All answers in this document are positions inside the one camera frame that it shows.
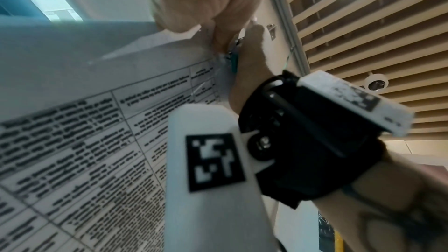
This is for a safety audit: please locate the white dome security camera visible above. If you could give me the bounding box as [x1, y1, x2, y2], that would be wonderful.
[364, 73, 390, 91]

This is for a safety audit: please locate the printed white paper sheet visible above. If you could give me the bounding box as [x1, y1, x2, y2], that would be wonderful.
[0, 58, 224, 252]

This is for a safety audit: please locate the person's right forearm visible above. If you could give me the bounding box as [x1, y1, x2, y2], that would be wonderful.
[313, 148, 448, 252]

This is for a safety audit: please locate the small white marker block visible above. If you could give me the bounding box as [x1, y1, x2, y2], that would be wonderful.
[297, 70, 415, 137]

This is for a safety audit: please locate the person's right hand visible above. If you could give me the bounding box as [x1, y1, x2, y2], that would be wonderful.
[227, 24, 278, 115]

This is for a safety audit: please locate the large white marker block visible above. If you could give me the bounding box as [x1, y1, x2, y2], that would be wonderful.
[164, 104, 278, 252]

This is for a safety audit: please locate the grey metal frame rail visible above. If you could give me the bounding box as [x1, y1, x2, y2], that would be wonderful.
[269, 0, 313, 72]

